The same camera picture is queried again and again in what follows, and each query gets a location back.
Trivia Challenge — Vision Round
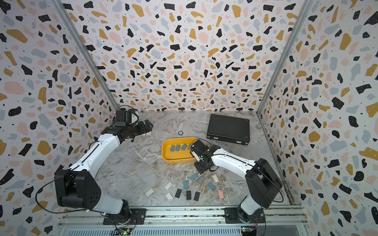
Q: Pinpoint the white eraser far left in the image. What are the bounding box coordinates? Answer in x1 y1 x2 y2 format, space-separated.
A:
145 188 154 197

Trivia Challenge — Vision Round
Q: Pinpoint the black hard case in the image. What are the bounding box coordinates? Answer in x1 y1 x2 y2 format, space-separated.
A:
207 114 251 145

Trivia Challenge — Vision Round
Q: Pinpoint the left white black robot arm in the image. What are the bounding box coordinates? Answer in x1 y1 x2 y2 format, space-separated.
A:
54 108 153 224

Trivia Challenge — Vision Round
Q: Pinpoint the white eraser middle left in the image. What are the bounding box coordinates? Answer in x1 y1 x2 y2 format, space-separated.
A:
164 182 173 190

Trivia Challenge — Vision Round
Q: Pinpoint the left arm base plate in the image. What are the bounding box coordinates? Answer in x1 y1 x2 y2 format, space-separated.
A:
102 207 147 226

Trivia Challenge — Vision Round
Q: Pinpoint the black eraser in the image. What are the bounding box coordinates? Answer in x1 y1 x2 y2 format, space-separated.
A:
186 191 192 200
194 192 200 202
175 189 182 198

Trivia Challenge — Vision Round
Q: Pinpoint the black eraser bottom middle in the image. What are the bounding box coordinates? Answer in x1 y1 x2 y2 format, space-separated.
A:
186 191 192 200

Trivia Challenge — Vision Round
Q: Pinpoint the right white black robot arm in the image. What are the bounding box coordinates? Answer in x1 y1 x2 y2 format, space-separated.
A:
190 139 283 223

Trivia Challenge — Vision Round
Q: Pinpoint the black eraser bottom right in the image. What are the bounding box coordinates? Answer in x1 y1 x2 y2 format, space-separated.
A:
194 192 200 202

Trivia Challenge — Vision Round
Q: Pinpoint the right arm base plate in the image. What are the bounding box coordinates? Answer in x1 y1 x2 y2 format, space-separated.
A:
224 207 265 224

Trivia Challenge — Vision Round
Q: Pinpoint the white eraser right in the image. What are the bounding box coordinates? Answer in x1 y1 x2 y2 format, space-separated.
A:
212 175 219 183

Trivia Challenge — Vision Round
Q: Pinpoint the white eraser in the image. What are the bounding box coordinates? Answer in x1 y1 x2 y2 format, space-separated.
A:
165 193 173 202
164 182 173 190
212 175 219 183
145 188 154 197

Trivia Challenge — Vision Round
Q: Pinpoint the pink eraser lower right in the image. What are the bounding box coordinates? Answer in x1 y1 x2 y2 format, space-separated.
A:
218 190 224 200

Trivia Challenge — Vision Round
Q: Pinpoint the small card box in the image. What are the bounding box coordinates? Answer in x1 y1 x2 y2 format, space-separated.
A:
140 132 152 137

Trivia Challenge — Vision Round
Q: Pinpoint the yellow plastic storage box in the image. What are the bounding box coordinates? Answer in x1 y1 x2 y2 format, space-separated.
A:
161 137 196 164

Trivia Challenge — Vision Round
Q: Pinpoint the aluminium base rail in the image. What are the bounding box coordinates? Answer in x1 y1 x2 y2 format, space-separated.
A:
57 205 308 236

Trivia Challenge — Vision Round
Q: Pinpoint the black eraser bottom left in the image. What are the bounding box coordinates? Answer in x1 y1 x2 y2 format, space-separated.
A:
175 189 182 198

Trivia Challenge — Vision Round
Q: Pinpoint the white eraser bottom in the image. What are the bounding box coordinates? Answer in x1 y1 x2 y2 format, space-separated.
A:
165 193 173 202

